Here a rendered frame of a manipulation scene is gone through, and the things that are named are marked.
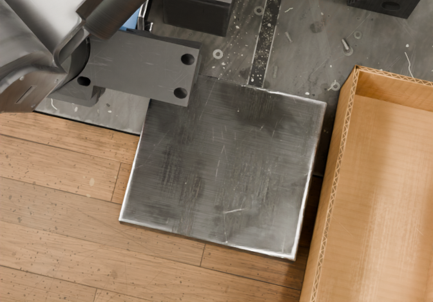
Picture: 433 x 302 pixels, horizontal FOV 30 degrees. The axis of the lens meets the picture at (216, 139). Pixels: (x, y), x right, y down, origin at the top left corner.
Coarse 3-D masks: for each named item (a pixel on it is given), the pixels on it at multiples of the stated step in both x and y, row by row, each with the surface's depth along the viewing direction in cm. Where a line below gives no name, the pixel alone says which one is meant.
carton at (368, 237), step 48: (384, 96) 80; (432, 96) 77; (336, 144) 75; (384, 144) 80; (432, 144) 80; (336, 192) 79; (384, 192) 79; (432, 192) 79; (336, 240) 77; (384, 240) 78; (432, 240) 78; (336, 288) 76; (384, 288) 76; (432, 288) 74
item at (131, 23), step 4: (136, 12) 73; (132, 16) 73; (136, 16) 73; (128, 20) 73; (132, 20) 73; (136, 20) 73; (124, 24) 73; (128, 24) 73; (132, 24) 73; (120, 28) 71; (124, 28) 72; (132, 28) 73
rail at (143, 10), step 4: (148, 0) 74; (152, 0) 76; (144, 4) 73; (148, 4) 74; (140, 8) 73; (144, 8) 73; (140, 12) 73; (144, 12) 73; (148, 12) 75; (140, 16) 73; (144, 16) 73; (144, 20) 74
